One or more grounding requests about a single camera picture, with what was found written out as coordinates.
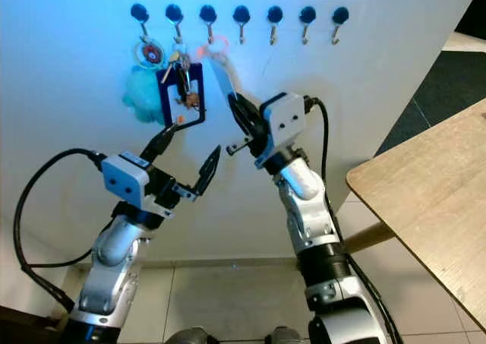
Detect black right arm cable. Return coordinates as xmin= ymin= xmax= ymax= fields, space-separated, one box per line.
xmin=304 ymin=94 xmax=333 ymax=208

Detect keys with blue frame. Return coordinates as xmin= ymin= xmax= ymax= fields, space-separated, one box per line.
xmin=157 ymin=46 xmax=205 ymax=130

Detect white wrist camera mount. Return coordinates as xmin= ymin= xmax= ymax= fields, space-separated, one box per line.
xmin=102 ymin=152 xmax=153 ymax=214
xmin=261 ymin=91 xmax=309 ymax=145

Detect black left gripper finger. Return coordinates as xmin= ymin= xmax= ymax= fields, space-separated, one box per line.
xmin=143 ymin=124 xmax=178 ymax=159
xmin=194 ymin=145 xmax=222 ymax=199

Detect teal pompom round tag keychain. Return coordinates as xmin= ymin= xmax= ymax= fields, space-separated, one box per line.
xmin=121 ymin=36 xmax=166 ymax=125

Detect light wooden table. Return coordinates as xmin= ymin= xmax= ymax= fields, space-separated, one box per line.
xmin=346 ymin=96 xmax=486 ymax=331

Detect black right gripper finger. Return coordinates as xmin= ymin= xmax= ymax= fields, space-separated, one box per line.
xmin=238 ymin=93 xmax=270 ymax=137
xmin=227 ymin=93 xmax=257 ymax=144

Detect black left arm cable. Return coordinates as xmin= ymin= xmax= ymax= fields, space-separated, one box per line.
xmin=11 ymin=148 xmax=116 ymax=320

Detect wooden table leg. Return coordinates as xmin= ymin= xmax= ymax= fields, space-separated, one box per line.
xmin=342 ymin=221 xmax=397 ymax=255

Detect white tag orange ring keys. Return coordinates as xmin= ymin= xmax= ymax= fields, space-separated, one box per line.
xmin=197 ymin=33 xmax=241 ymax=103

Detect black knob metal hook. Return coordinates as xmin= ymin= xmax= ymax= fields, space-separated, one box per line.
xmin=266 ymin=5 xmax=285 ymax=45
xmin=198 ymin=4 xmax=218 ymax=44
xmin=298 ymin=5 xmax=318 ymax=45
xmin=130 ymin=3 xmax=151 ymax=43
xmin=165 ymin=4 xmax=185 ymax=47
xmin=330 ymin=6 xmax=351 ymax=45
xmin=232 ymin=5 xmax=251 ymax=44

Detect white chair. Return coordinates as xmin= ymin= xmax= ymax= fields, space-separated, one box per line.
xmin=441 ymin=30 xmax=486 ymax=55

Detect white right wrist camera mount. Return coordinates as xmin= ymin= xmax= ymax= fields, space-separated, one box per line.
xmin=261 ymin=91 xmax=309 ymax=145

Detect dark low furniture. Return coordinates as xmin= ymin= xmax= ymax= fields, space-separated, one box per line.
xmin=0 ymin=314 xmax=65 ymax=344

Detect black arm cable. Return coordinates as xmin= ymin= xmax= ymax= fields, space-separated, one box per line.
xmin=304 ymin=94 xmax=333 ymax=208
xmin=11 ymin=148 xmax=116 ymax=320

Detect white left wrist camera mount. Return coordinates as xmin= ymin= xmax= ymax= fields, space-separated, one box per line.
xmin=102 ymin=152 xmax=153 ymax=214

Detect grey left robot foot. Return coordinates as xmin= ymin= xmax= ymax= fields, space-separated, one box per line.
xmin=163 ymin=327 xmax=210 ymax=344

